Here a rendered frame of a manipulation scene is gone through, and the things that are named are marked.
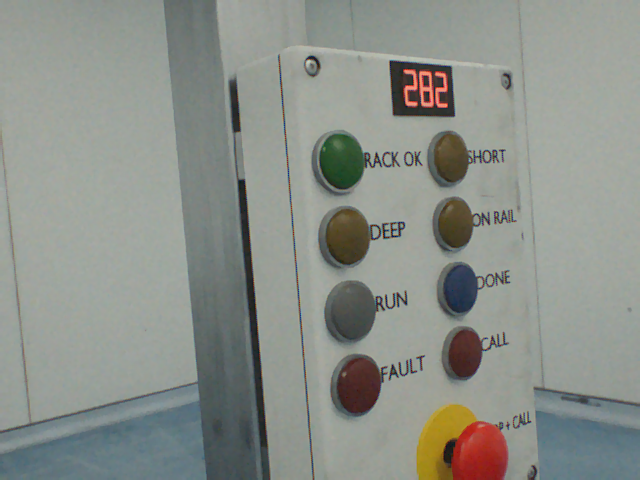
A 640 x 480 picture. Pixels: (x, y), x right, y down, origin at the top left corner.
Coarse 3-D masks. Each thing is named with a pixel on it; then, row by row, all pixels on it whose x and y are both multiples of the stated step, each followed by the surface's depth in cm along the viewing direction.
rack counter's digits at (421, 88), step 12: (408, 72) 37; (420, 72) 38; (432, 72) 39; (444, 72) 39; (408, 84) 37; (420, 84) 38; (432, 84) 39; (444, 84) 39; (408, 96) 37; (420, 96) 38; (432, 96) 39; (444, 96) 39
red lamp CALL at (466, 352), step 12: (456, 336) 39; (468, 336) 40; (456, 348) 39; (468, 348) 40; (480, 348) 40; (456, 360) 39; (468, 360) 40; (480, 360) 40; (456, 372) 39; (468, 372) 40
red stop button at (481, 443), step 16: (464, 432) 37; (480, 432) 37; (496, 432) 38; (448, 448) 39; (464, 448) 37; (480, 448) 37; (496, 448) 38; (464, 464) 36; (480, 464) 37; (496, 464) 37
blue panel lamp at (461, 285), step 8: (456, 272) 39; (464, 272) 39; (472, 272) 40; (448, 280) 39; (456, 280) 39; (464, 280) 39; (472, 280) 40; (448, 288) 39; (456, 288) 39; (464, 288) 39; (472, 288) 40; (448, 296) 39; (456, 296) 39; (464, 296) 39; (472, 296) 40; (448, 304) 39; (456, 304) 39; (464, 304) 39; (472, 304) 40; (456, 312) 39; (464, 312) 40
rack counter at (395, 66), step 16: (400, 64) 37; (416, 64) 38; (432, 64) 39; (400, 80) 37; (448, 80) 40; (400, 96) 37; (448, 96) 40; (400, 112) 37; (416, 112) 38; (432, 112) 39; (448, 112) 40
